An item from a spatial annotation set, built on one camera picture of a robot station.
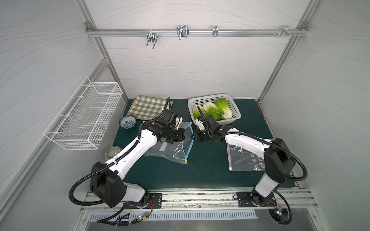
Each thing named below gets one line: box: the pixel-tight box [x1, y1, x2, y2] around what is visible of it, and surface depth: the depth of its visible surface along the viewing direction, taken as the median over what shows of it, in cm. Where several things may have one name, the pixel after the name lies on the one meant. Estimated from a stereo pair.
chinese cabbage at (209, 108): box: [202, 102, 224, 121], surface depth 106 cm
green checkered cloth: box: [127, 94, 174, 120], surface depth 120 cm
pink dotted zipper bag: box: [226, 142, 265, 172], surface depth 89 cm
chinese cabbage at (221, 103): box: [213, 97, 233, 119], surface depth 106 cm
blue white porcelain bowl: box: [118, 114, 137, 129], surface depth 106 cm
